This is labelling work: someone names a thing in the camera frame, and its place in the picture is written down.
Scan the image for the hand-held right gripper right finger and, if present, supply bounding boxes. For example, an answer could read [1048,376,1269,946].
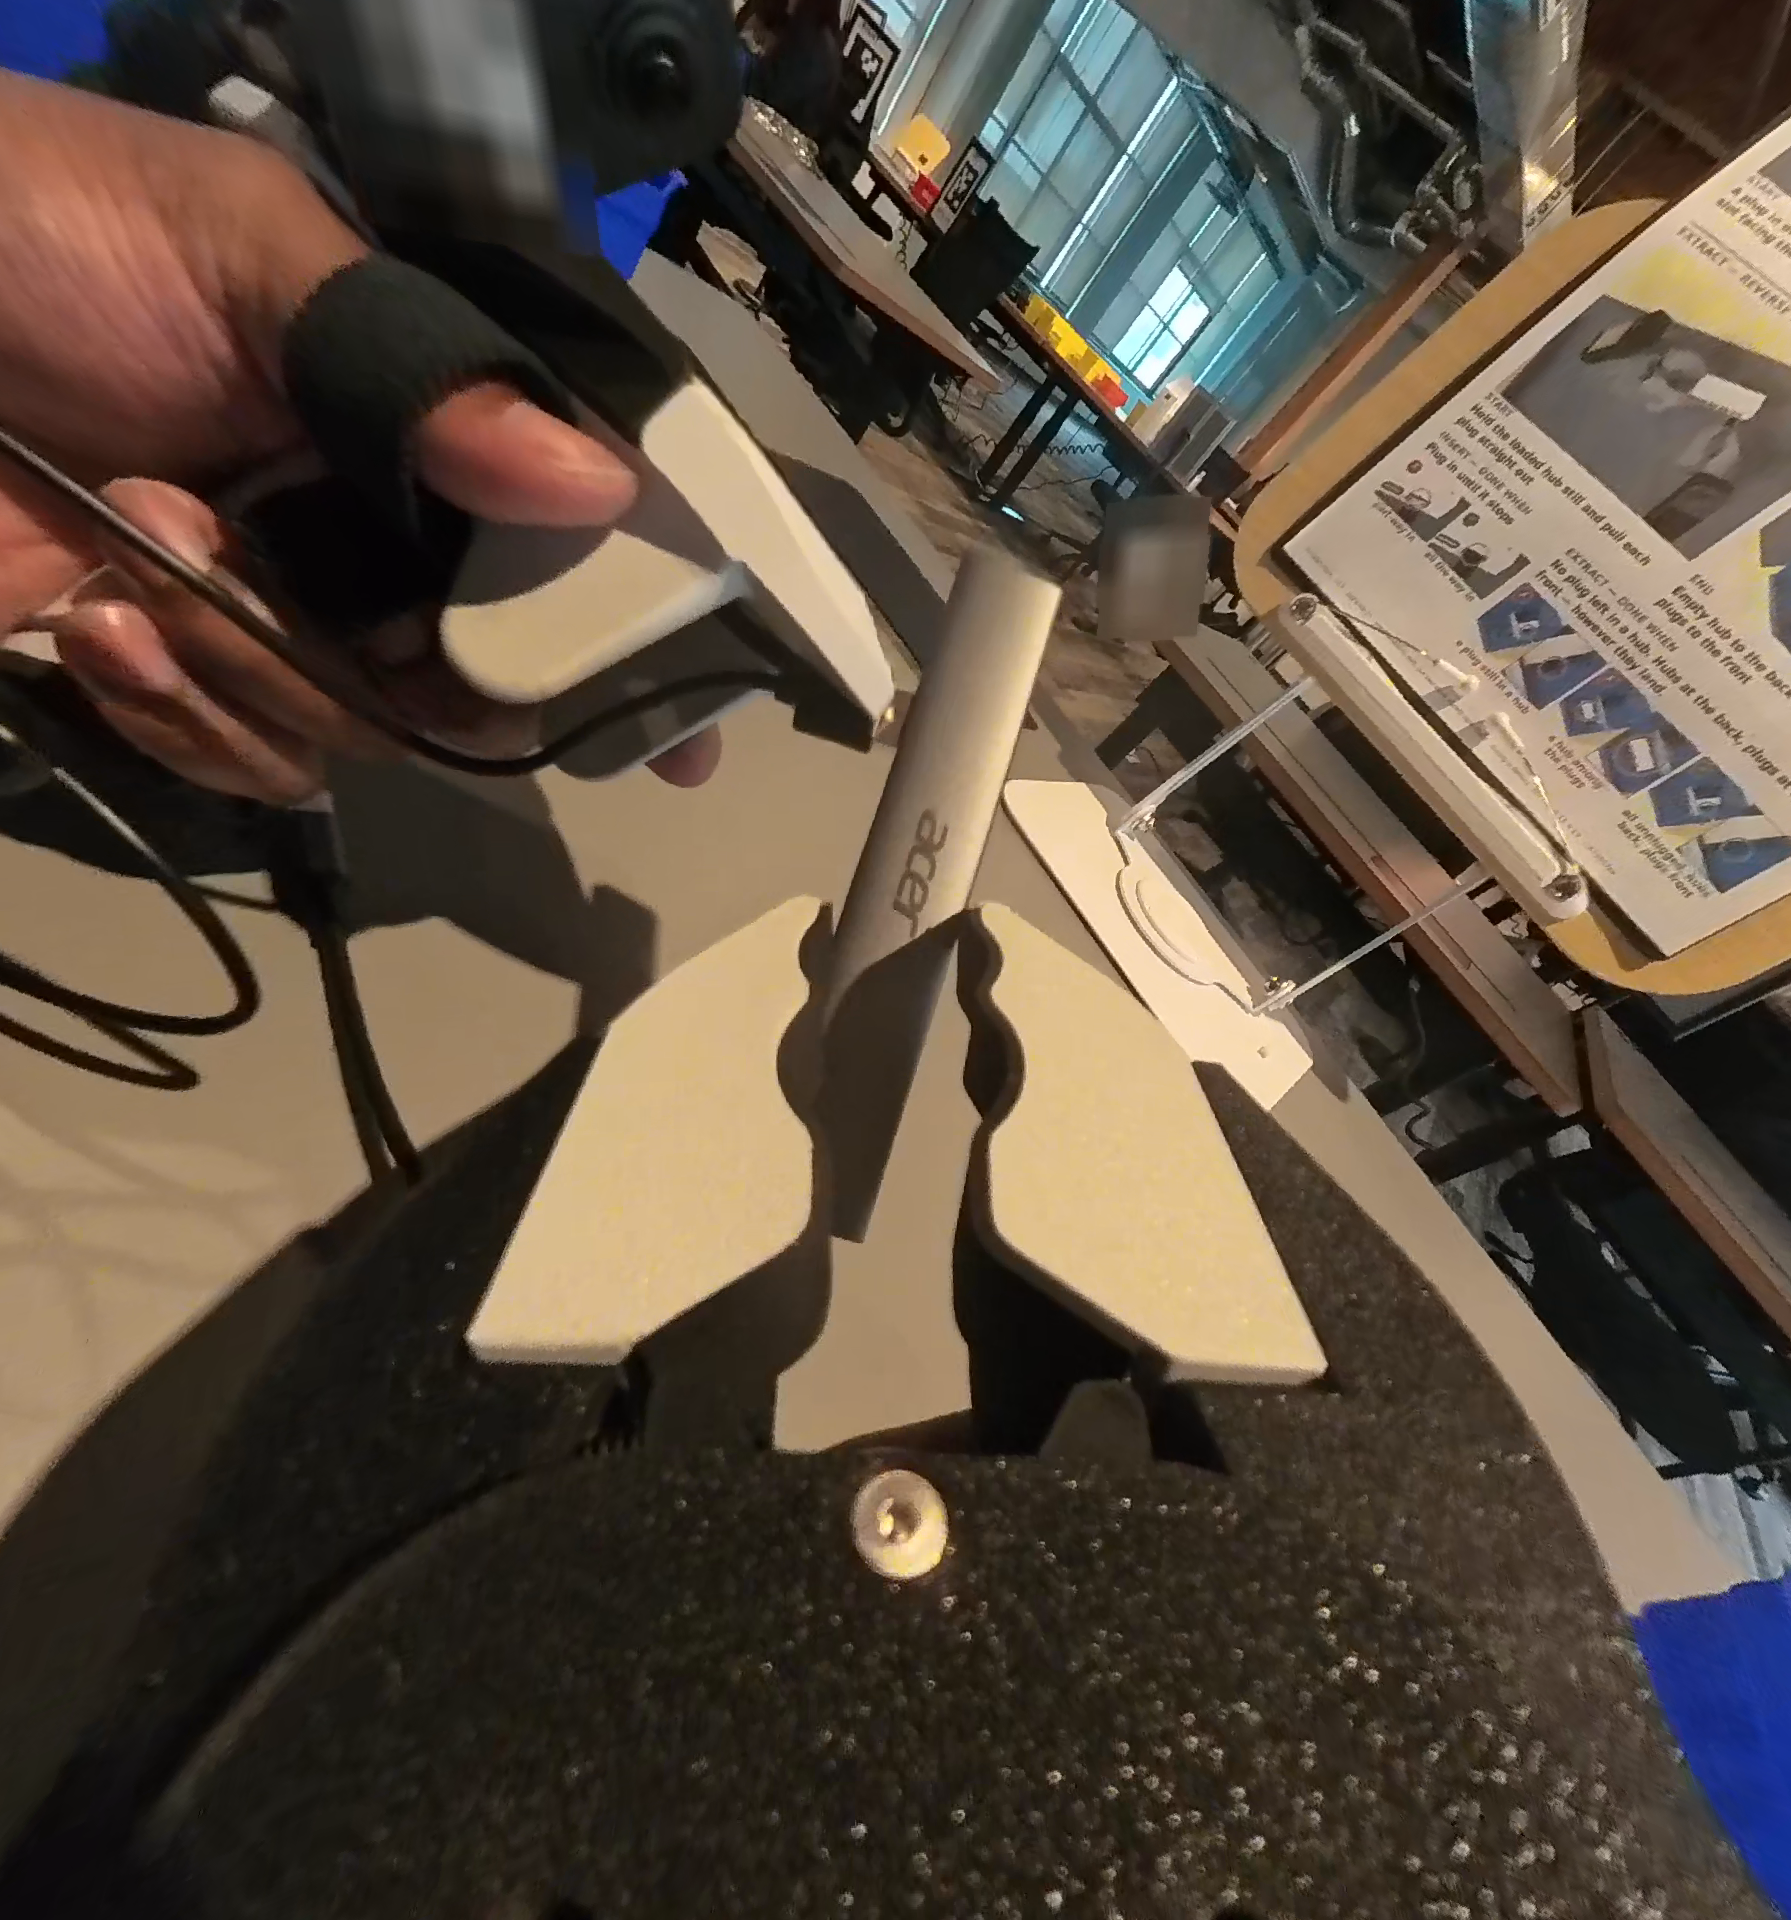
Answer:
[956,899,1333,1466]

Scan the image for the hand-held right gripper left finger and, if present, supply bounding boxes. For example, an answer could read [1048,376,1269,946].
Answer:
[464,898,840,1452]

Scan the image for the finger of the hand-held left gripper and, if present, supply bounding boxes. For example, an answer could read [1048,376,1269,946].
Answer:
[437,560,760,709]
[638,376,900,752]

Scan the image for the blue plastic bin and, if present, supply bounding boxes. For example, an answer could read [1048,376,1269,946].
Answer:
[0,0,690,282]
[1630,1557,1791,1920]

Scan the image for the grey usb hub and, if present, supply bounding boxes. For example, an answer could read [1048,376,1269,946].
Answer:
[819,543,1068,1245]

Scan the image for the black usb cable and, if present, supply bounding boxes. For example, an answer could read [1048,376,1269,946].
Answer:
[0,382,724,773]

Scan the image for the person's left hand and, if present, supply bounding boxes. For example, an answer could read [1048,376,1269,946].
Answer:
[0,52,727,807]

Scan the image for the grey desk wooden edge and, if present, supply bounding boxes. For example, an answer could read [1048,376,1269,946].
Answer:
[727,101,1006,396]

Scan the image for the black monitor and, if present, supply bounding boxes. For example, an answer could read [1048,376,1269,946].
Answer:
[910,192,1042,350]

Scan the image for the yellow storage bins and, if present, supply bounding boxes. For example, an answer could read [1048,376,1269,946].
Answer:
[1022,292,1140,410]

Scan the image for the long grey desk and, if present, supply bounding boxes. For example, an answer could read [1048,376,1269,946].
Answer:
[1161,627,1592,1116]

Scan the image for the paned window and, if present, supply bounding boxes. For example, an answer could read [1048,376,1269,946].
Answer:
[1011,59,1290,396]

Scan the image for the black office chair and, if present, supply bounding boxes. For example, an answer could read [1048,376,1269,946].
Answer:
[1492,1167,1791,1506]

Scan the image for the wooden desk black legs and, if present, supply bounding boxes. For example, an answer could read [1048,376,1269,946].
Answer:
[1574,1003,1791,1415]

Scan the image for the printed instruction sheet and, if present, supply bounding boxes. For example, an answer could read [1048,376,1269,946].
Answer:
[1282,72,1791,961]

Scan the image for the silver air duct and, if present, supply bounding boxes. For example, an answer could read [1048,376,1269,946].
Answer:
[1282,0,1486,261]

